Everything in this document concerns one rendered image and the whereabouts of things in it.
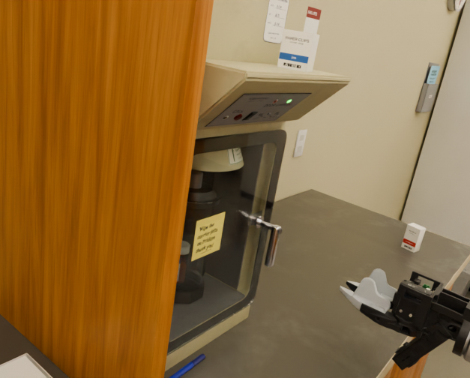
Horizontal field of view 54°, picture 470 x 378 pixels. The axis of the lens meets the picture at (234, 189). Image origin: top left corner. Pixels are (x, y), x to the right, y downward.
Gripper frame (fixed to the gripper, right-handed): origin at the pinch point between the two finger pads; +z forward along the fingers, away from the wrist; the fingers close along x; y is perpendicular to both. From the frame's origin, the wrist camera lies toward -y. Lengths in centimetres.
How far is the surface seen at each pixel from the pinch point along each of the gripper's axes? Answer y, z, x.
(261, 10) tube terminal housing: 45, 23, 9
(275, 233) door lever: 5.0, 16.8, 0.7
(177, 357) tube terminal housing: -18.8, 22.8, 18.2
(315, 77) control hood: 36.1, 11.2, 8.2
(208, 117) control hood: 29.1, 17.6, 25.2
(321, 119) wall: 11, 66, -110
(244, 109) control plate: 30.3, 16.3, 18.5
